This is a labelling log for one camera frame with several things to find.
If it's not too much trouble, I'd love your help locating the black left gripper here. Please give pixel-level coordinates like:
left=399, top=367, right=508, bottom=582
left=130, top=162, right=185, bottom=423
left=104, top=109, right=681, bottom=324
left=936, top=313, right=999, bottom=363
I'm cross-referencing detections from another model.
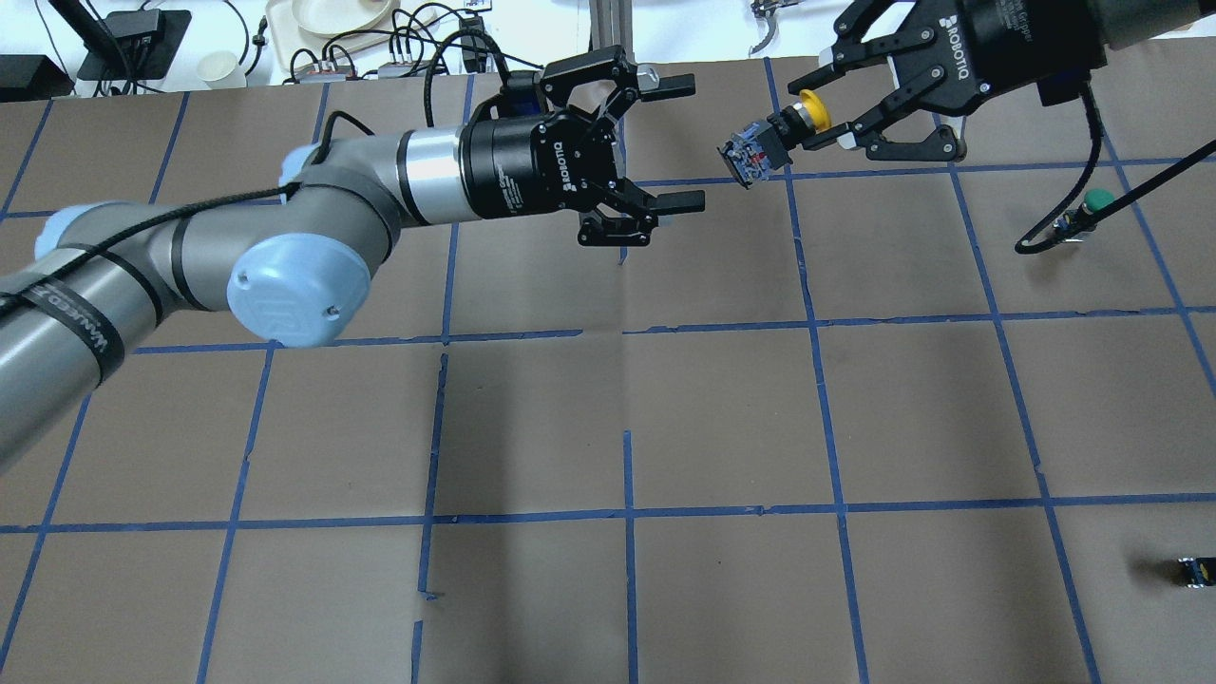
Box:
left=465, top=52, right=705, bottom=246

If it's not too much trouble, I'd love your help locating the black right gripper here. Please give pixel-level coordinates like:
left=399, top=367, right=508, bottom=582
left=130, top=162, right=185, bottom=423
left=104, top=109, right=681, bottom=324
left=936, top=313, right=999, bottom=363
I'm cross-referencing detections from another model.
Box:
left=787, top=1, right=1107, bottom=162

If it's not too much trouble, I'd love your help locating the yellow push button switch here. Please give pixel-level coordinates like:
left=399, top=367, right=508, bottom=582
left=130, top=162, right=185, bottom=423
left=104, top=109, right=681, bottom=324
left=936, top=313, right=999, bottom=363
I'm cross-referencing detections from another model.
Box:
left=717, top=89, right=832, bottom=189

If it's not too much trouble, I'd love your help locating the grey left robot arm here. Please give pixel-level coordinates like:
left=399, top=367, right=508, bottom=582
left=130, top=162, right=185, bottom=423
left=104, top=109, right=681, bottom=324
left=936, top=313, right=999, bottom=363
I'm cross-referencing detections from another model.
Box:
left=1, top=45, right=705, bottom=469

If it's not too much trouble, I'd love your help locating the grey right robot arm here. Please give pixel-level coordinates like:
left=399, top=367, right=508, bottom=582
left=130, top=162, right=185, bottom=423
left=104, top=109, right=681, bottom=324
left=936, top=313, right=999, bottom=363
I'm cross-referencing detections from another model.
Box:
left=769, top=1, right=1214, bottom=162

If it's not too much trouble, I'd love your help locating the black device stand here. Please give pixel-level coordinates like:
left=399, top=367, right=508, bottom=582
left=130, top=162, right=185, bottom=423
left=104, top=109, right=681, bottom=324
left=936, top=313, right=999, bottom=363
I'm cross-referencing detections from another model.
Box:
left=49, top=1, right=195, bottom=84

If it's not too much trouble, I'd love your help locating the power strip with plugs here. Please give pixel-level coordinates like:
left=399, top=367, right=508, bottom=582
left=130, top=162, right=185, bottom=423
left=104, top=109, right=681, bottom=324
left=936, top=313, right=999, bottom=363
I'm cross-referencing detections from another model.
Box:
left=276, top=1, right=492, bottom=82

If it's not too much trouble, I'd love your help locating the beige tray with plate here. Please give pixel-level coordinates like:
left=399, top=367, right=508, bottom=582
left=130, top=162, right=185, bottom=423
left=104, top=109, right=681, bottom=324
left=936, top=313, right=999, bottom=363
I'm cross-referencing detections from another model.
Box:
left=264, top=1, right=438, bottom=69

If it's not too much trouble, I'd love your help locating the white paper cup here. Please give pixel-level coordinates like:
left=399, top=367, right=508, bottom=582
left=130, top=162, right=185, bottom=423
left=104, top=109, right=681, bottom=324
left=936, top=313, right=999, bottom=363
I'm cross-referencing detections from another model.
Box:
left=196, top=50, right=247, bottom=90

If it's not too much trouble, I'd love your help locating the black box on table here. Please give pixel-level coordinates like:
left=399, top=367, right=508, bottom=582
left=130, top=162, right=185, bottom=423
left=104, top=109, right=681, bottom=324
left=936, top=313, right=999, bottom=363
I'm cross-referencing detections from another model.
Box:
left=1, top=54, right=75, bottom=103

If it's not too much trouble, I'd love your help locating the aluminium frame post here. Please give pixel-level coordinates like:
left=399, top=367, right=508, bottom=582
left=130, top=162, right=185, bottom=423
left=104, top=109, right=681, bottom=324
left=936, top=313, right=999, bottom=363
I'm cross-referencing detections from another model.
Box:
left=589, top=0, right=636, bottom=62

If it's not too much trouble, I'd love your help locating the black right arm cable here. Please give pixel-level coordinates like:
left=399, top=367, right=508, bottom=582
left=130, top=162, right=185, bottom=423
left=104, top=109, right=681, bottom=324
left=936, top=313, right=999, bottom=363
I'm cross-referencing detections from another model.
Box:
left=1015, top=82, right=1216, bottom=256

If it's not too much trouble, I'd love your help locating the green push button switch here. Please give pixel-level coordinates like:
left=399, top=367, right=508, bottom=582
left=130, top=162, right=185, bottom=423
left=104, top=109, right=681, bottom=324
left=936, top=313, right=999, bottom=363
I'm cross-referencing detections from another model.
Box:
left=1051, top=189, right=1115, bottom=245

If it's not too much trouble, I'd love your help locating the small black button switch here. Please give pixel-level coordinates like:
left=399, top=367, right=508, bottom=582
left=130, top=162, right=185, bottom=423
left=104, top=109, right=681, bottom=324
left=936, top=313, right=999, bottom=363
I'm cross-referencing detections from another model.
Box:
left=1176, top=556, right=1216, bottom=589

